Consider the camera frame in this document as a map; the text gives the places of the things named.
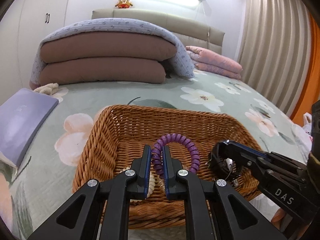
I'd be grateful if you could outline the person right hand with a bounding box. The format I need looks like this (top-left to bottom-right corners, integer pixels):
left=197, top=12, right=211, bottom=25
left=271, top=208, right=287, bottom=230

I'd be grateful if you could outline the cream spiral hair tie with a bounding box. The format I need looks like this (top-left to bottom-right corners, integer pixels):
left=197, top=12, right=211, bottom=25
left=120, top=166, right=157, bottom=203

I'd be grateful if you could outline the floral green bedspread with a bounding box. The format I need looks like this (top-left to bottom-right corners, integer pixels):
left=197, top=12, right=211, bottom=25
left=1, top=70, right=308, bottom=239

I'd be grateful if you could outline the purple spiral hair tie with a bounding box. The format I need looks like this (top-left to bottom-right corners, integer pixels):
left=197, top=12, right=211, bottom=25
left=151, top=133, right=201, bottom=180

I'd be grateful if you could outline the beige padded headboard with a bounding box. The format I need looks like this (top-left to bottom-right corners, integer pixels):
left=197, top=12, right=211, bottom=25
left=92, top=9, right=225, bottom=54

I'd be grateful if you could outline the white wardrobe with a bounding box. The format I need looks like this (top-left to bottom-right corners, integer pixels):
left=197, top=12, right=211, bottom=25
left=1, top=0, right=68, bottom=102

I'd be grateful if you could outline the folded pink quilt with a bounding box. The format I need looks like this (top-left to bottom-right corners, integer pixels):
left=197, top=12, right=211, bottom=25
left=185, top=46, right=242, bottom=80

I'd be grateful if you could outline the orange curtain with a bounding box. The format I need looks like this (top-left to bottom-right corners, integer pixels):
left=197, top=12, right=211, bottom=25
left=291, top=14, right=320, bottom=127

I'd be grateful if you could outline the folded brown duvet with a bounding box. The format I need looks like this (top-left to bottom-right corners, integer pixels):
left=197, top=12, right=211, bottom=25
left=39, top=31, right=177, bottom=86

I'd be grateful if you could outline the orange plush toy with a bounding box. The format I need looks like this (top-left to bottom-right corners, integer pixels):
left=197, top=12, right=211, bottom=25
left=115, top=0, right=133, bottom=9

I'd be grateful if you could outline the blue patterned blanket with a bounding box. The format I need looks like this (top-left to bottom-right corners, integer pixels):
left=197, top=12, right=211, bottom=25
left=29, top=18, right=194, bottom=89

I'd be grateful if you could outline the black wrist watch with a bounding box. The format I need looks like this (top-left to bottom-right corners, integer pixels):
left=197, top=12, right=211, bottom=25
left=207, top=140, right=243, bottom=187

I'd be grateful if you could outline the cream fluffy cloth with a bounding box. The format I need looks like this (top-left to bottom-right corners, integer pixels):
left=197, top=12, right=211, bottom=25
left=34, top=83, right=59, bottom=96

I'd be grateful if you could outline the brown wicker basket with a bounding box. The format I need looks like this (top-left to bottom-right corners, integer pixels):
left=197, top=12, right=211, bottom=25
left=72, top=105, right=261, bottom=229

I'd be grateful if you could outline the beige curtain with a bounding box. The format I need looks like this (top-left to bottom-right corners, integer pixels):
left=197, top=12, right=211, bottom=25
left=238, top=0, right=311, bottom=116

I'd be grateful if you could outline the white plastic bag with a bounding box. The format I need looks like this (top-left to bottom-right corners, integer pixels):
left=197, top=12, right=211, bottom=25
left=291, top=113, right=313, bottom=164

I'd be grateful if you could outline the blue book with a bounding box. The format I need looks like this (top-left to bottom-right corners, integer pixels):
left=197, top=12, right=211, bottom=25
left=0, top=88, right=59, bottom=169

